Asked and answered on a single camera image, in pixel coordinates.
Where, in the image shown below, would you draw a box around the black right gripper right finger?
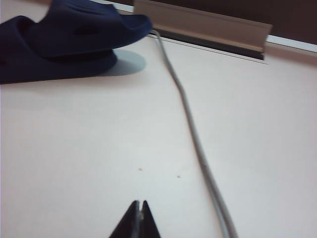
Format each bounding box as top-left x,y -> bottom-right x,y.
141,199 -> 161,238

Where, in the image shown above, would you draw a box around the brown desk divider panel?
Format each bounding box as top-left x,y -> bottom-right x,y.
106,0 -> 317,46

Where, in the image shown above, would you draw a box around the blue foam slipper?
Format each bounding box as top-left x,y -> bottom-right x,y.
0,15 -> 118,85
37,0 -> 153,60

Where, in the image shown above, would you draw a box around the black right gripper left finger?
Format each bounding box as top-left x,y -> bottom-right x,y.
108,199 -> 141,238

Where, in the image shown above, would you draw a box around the beige cable slot flap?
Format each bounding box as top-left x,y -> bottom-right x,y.
133,0 -> 273,53

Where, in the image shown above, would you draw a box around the grey power cable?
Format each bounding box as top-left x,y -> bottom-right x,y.
151,29 -> 240,238

